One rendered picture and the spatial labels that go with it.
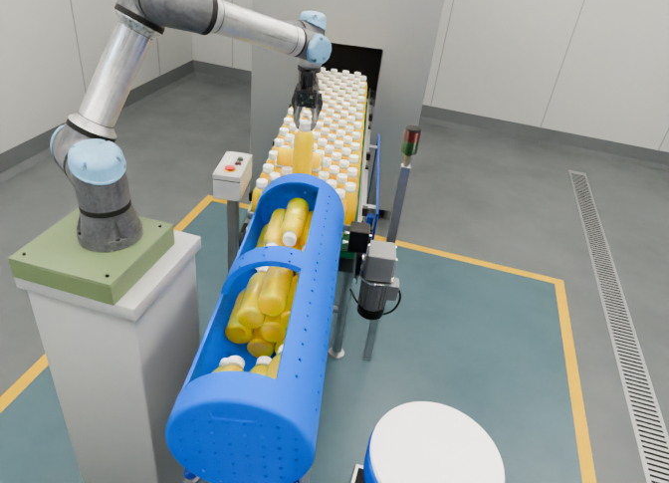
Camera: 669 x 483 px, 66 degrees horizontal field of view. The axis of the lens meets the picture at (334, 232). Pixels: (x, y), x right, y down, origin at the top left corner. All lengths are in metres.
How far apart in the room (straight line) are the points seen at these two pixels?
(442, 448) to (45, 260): 0.98
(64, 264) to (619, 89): 5.28
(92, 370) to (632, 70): 5.27
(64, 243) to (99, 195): 0.18
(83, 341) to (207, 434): 0.54
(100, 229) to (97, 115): 0.27
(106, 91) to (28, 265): 0.44
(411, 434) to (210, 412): 0.44
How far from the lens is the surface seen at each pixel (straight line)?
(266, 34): 1.35
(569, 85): 5.76
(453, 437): 1.22
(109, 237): 1.33
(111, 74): 1.36
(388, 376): 2.68
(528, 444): 2.66
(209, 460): 1.12
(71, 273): 1.30
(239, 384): 0.97
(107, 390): 1.58
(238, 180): 1.88
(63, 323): 1.47
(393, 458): 1.15
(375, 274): 1.99
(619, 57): 5.77
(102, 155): 1.28
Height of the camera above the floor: 1.98
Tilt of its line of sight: 33 degrees down
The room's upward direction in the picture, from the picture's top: 7 degrees clockwise
